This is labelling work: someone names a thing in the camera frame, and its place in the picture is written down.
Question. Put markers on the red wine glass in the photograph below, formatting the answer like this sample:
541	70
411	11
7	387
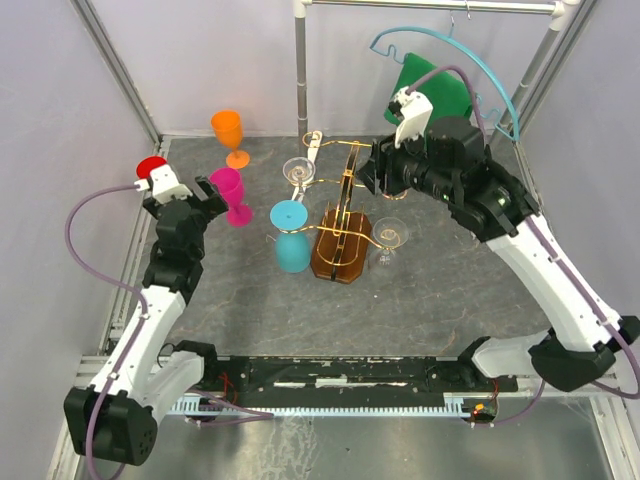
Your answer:
146	166

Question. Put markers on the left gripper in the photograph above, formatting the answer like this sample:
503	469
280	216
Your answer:
210	207

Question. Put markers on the pink wine glass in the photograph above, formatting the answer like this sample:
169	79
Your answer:
231	187

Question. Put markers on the orange wine glass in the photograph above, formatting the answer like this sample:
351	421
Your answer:
227	127

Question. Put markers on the clear wine glass front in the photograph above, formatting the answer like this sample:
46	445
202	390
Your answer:
389	234

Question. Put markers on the green cloth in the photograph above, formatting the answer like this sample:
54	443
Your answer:
447	93

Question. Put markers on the light blue clothes hanger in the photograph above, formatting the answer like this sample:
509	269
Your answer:
514	133

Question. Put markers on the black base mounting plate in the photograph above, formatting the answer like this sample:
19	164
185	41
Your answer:
269	381

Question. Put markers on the blue wine glass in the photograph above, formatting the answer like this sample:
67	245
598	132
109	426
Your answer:
292	248

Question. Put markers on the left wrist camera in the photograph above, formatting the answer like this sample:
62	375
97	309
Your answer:
163	185

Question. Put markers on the gold wire glass rack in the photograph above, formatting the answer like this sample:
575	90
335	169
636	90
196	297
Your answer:
342	241

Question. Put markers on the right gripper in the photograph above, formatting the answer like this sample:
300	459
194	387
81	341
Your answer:
383	160

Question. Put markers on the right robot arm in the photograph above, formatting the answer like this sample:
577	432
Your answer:
452	163

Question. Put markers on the light blue cable duct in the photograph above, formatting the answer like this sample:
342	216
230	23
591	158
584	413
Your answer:
196	405

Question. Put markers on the silver clothes rail stand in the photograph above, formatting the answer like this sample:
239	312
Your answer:
559	12

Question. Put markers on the clear wine glass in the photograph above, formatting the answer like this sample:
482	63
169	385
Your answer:
299	172
389	234

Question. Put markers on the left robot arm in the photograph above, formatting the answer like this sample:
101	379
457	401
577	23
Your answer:
116	417

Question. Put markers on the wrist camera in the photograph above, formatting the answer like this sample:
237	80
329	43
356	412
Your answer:
163	185
413	111

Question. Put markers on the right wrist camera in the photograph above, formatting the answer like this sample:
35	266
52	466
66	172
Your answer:
413	111

